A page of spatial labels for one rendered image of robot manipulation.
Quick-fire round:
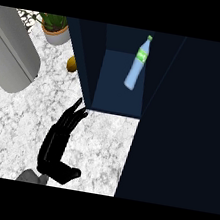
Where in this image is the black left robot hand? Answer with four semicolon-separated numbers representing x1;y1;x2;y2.
33;92;94;189

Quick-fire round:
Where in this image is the dark navy cabinet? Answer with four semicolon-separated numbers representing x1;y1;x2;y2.
51;16;188;125

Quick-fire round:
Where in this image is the blue water bottle green label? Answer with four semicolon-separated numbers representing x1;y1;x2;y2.
122;32;155;93

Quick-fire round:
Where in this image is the small golden brown object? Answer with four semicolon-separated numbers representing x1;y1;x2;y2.
65;54;80;74

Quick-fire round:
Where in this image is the grey rounded appliance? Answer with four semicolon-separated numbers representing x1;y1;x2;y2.
0;4;50;98

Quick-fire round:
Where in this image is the potted green plant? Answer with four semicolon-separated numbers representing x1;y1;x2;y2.
32;11;75;49

